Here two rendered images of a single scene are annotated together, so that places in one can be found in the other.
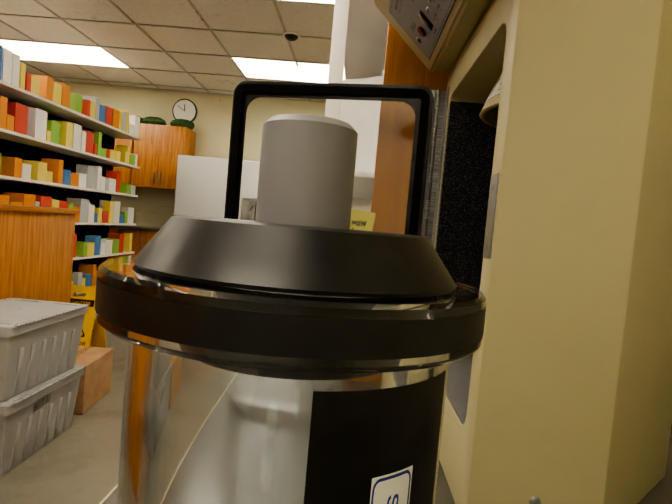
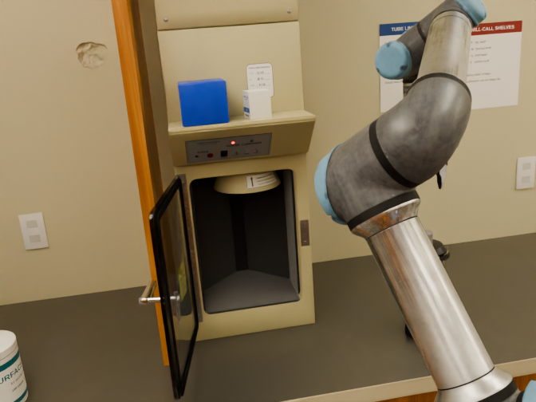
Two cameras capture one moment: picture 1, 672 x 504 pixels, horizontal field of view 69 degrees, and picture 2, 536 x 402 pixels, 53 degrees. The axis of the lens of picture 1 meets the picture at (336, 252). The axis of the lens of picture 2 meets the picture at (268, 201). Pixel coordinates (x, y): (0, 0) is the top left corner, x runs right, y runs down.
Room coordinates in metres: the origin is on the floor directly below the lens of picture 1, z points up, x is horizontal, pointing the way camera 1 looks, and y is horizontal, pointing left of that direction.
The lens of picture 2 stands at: (0.73, 1.13, 1.67)
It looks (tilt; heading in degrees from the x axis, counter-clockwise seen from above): 16 degrees down; 259
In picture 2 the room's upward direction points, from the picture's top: 4 degrees counter-clockwise
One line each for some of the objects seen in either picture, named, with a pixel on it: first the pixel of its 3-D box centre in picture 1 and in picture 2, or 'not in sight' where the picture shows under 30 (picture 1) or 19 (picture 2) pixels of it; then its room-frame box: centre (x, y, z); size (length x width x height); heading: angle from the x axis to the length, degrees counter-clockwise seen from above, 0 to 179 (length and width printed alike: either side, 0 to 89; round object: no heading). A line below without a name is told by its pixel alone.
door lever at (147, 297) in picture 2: not in sight; (156, 292); (0.78, 0.09, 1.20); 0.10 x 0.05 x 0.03; 78
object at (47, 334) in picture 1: (11, 344); not in sight; (2.27, 1.48, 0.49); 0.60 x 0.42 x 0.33; 178
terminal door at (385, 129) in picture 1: (319, 218); (177, 280); (0.74, 0.03, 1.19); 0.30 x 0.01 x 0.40; 78
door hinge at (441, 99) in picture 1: (428, 227); (189, 252); (0.70, -0.13, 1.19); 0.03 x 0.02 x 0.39; 178
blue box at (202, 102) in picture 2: not in sight; (202, 101); (0.64, -0.08, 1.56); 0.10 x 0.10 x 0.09; 88
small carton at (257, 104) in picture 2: not in sight; (257, 104); (0.52, -0.07, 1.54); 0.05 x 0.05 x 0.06; 6
